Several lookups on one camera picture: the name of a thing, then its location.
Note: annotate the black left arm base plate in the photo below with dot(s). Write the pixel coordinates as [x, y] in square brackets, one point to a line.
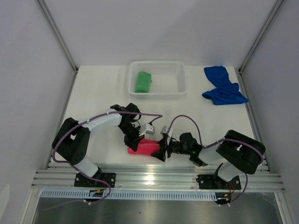
[81, 181]

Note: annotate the aluminium frame post left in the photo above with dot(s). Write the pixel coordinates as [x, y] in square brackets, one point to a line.
[56, 33]

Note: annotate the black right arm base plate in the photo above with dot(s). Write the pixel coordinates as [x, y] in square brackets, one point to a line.
[211, 181]

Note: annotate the aluminium front rail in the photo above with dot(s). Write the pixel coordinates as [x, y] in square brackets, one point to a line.
[153, 177]

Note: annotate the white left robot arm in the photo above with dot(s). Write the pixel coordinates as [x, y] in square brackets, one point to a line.
[72, 140]

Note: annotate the pink microfiber towel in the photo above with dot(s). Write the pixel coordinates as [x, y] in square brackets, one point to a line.
[146, 147]

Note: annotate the blue microfiber towel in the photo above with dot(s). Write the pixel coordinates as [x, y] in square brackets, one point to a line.
[225, 92]

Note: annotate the green microfiber towel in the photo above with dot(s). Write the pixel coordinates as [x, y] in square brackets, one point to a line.
[143, 82]

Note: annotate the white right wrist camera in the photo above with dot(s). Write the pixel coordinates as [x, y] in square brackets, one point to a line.
[167, 132]

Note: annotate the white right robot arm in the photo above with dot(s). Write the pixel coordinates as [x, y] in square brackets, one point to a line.
[241, 153]

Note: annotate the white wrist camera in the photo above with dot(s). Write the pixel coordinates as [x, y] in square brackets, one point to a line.
[147, 128]
[167, 132]

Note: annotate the aluminium frame post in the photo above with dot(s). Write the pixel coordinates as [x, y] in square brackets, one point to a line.
[261, 34]
[56, 33]

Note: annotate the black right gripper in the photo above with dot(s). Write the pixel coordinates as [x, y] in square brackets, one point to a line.
[161, 155]

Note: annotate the white slotted cable duct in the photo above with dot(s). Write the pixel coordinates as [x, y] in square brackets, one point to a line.
[129, 195]

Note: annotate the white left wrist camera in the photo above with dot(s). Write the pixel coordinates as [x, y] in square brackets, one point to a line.
[147, 128]

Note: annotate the white plastic basket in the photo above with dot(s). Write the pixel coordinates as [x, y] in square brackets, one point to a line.
[168, 79]

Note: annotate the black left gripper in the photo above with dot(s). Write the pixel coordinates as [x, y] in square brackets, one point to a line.
[132, 142]

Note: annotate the aluminium frame post right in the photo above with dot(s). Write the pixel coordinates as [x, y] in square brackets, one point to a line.
[261, 34]

